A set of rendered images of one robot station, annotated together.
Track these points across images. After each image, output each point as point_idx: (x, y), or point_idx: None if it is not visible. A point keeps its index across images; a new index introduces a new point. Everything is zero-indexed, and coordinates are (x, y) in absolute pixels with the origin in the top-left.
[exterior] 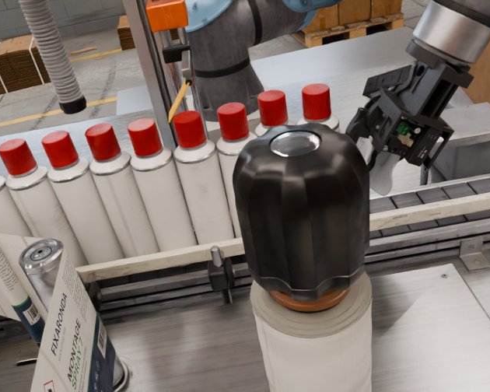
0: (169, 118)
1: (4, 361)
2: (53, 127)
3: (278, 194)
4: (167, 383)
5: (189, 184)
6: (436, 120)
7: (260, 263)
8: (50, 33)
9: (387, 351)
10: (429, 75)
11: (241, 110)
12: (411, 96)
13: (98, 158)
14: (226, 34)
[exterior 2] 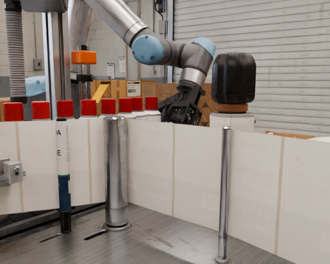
0: (98, 100)
1: (26, 244)
2: None
3: (244, 57)
4: (150, 217)
5: None
6: (198, 107)
7: (236, 87)
8: (23, 54)
9: None
10: (193, 90)
11: (131, 98)
12: (185, 100)
13: (66, 115)
14: None
